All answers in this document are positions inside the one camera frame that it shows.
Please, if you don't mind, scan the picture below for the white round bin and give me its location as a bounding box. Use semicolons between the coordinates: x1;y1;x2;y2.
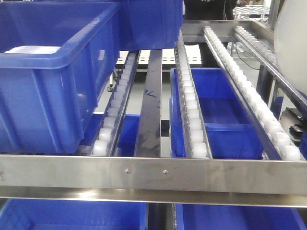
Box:
274;0;307;94

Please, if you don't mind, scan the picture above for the blue bin lower level centre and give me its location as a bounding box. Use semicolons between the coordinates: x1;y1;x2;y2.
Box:
169;67;264;160

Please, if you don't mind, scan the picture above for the blue bin lower level left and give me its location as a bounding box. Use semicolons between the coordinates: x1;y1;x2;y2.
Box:
76;114;140;157

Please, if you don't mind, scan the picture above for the white roller track far right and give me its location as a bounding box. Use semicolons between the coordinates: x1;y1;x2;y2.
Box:
234;26;307;116

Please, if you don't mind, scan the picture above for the blue bin rear centre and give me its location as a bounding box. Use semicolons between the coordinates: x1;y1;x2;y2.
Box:
118;0;183;51

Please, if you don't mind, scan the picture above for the white roller track centre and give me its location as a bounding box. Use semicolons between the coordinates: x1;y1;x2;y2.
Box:
175;39;212;159

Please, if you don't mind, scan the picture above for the blue bin bottom right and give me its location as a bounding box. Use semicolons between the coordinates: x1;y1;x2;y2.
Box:
176;204;307;230

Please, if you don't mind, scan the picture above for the white roller track left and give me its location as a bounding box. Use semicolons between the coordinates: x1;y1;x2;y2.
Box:
90;51;140;157

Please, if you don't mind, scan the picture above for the white perforated table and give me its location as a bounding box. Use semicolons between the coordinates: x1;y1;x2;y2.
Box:
116;45;201;72

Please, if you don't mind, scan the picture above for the white roller track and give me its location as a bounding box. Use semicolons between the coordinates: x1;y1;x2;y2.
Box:
234;26;307;116
203;26;306;161
90;51;140;157
175;39;212;159

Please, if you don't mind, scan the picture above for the white packet in bin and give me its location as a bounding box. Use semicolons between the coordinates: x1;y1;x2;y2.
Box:
5;46;60;54

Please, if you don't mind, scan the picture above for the blue bin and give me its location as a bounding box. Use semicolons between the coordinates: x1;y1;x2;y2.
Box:
0;0;120;154
118;0;183;51
0;199;148;230
176;204;307;230

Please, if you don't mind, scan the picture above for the person in dark clothes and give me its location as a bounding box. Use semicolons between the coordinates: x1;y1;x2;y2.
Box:
184;0;238;68

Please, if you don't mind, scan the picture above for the blue bin bottom left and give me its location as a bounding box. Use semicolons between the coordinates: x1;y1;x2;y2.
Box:
0;199;148;230

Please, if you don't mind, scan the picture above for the blue bin level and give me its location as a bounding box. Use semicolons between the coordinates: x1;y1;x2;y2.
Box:
76;114;140;157
169;67;264;160

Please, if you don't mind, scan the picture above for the blue bin front left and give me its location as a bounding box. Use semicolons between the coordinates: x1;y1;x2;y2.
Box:
0;0;120;154

